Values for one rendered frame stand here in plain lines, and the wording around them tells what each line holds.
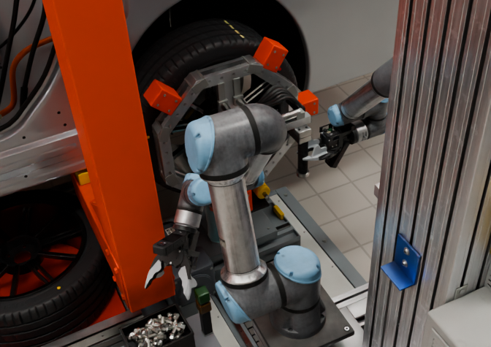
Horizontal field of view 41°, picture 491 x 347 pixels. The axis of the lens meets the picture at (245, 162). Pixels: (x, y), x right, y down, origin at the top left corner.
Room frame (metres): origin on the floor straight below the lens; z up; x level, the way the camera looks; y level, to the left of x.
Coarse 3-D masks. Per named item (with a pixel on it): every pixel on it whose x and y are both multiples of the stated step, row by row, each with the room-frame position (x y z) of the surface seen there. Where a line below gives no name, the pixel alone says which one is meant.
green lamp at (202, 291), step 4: (200, 288) 1.36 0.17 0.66; (204, 288) 1.36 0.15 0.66; (196, 292) 1.35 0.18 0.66; (200, 292) 1.34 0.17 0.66; (204, 292) 1.34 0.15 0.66; (208, 292) 1.34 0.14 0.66; (196, 296) 1.34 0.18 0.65; (200, 296) 1.33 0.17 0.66; (204, 296) 1.33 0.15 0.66; (208, 296) 1.34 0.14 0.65; (200, 300) 1.33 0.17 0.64; (204, 300) 1.33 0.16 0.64; (208, 300) 1.34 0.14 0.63; (200, 304) 1.33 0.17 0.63
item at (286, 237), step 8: (272, 200) 2.27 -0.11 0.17; (264, 208) 2.24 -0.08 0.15; (272, 208) 2.24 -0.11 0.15; (272, 216) 2.18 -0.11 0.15; (280, 216) 2.16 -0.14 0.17; (280, 224) 2.11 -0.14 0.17; (288, 224) 2.09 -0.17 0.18; (280, 232) 2.06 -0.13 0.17; (288, 232) 2.06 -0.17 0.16; (296, 232) 2.05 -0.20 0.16; (272, 240) 2.03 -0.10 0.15; (280, 240) 2.03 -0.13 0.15; (288, 240) 2.00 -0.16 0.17; (296, 240) 2.02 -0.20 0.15; (264, 248) 1.99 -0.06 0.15; (272, 248) 1.97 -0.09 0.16; (280, 248) 1.99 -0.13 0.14; (264, 256) 1.95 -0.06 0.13; (272, 256) 1.97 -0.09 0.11; (216, 264) 1.91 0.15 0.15; (216, 272) 1.86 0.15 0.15; (216, 280) 1.86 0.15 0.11
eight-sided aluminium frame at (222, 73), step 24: (192, 72) 1.89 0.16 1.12; (216, 72) 1.88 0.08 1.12; (240, 72) 1.91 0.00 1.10; (264, 72) 1.95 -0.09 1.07; (192, 96) 1.83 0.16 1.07; (168, 120) 1.79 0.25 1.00; (168, 144) 1.79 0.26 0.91; (288, 144) 1.99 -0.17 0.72; (168, 168) 1.78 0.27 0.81; (264, 168) 1.94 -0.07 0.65
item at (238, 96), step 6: (234, 84) 1.89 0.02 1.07; (234, 90) 1.89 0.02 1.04; (234, 96) 1.89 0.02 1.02; (240, 96) 1.89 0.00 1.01; (234, 102) 1.88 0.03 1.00; (240, 102) 1.86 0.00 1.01; (300, 108) 1.81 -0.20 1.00; (282, 114) 1.78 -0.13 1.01; (288, 114) 1.78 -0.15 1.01; (294, 114) 1.78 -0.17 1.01; (300, 114) 1.79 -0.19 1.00
